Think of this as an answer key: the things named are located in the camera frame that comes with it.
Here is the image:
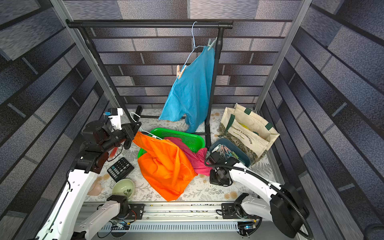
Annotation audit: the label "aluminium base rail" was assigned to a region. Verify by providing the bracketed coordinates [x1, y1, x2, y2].
[56, 201, 304, 235]

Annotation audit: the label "black clothes rack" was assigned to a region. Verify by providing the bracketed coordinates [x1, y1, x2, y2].
[65, 19, 234, 148]

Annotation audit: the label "beige clothespin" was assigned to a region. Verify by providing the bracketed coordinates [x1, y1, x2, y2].
[177, 65, 187, 79]

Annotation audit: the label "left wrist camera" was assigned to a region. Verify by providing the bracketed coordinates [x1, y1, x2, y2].
[104, 108, 124, 130]

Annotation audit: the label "green plastic laundry basket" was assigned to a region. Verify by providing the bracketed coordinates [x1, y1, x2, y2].
[150, 128, 206, 153]

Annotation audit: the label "black corrugated cable conduit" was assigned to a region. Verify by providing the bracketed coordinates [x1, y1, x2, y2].
[204, 155, 314, 240]

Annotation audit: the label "white plastic hanger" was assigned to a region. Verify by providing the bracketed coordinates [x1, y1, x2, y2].
[130, 112, 163, 140]

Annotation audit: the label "cream tote bag green handles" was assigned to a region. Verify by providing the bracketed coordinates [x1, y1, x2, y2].
[219, 104, 280, 165]

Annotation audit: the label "black calculator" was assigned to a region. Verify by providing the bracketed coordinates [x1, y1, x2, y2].
[107, 158, 134, 183]

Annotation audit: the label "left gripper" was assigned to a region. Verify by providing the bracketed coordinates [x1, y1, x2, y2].
[100, 120, 142, 154]

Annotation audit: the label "pink plastic cup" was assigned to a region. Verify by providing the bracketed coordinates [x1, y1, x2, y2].
[87, 181, 103, 196]

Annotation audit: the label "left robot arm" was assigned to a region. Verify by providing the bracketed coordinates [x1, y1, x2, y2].
[35, 121, 142, 240]

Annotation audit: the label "teal clothespin tray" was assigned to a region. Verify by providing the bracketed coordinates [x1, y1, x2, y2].
[209, 138, 251, 167]

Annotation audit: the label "pink garment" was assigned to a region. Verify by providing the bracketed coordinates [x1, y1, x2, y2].
[166, 137, 211, 177]

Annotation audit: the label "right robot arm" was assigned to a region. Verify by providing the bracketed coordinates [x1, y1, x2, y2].
[204, 152, 314, 240]

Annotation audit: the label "white clothespin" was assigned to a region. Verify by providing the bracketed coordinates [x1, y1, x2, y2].
[207, 38, 217, 51]

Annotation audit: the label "light blue wire hanger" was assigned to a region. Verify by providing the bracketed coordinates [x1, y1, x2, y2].
[182, 21, 206, 70]

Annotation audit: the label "orange garment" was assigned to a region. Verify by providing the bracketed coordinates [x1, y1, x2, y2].
[133, 132, 197, 201]

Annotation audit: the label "green ceramic bowl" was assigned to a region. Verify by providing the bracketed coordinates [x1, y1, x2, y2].
[112, 179, 135, 199]

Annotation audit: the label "blue t-shirt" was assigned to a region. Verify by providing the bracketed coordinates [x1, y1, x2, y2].
[159, 47, 215, 133]

